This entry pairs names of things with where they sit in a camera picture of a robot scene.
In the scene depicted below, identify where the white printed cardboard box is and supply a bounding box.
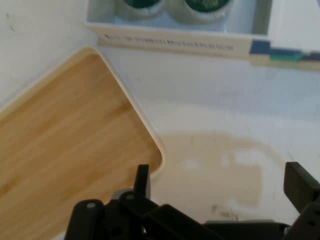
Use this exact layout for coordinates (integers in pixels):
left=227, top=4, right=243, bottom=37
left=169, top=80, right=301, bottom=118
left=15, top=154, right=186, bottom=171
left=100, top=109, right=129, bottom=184
left=84, top=0, right=320, bottom=73

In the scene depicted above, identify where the bamboo tray with cream rim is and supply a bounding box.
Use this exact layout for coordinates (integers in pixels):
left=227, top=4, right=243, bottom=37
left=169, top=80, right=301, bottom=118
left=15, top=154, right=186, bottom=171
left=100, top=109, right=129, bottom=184
left=0, top=46, right=166, bottom=240

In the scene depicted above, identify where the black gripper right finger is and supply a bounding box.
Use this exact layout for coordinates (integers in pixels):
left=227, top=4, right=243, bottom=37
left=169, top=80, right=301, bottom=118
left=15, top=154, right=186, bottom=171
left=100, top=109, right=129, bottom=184
left=283, top=161, right=320, bottom=240

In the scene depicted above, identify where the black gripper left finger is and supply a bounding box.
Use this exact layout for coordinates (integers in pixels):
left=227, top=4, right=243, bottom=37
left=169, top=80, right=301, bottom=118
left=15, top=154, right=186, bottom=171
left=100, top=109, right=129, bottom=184
left=65, top=164, right=209, bottom=240

